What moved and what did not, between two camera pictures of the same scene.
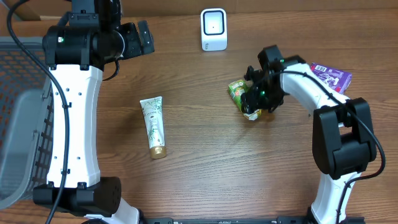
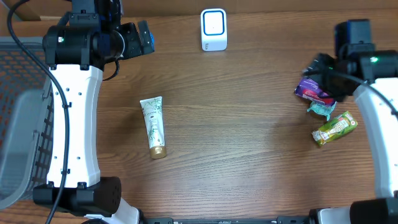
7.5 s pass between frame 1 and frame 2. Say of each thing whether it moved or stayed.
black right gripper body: moved
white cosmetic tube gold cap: stayed
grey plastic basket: stayed
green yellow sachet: moved
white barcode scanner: stayed
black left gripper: stayed
